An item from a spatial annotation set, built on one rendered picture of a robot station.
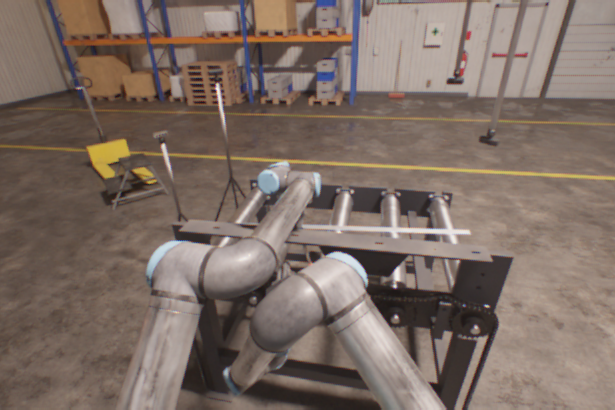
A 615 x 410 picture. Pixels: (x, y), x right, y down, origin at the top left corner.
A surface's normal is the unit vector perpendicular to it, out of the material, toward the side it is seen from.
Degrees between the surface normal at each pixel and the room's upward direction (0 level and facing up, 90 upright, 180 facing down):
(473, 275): 90
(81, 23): 90
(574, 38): 90
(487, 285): 90
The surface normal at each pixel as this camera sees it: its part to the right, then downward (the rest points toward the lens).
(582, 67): -0.19, 0.48
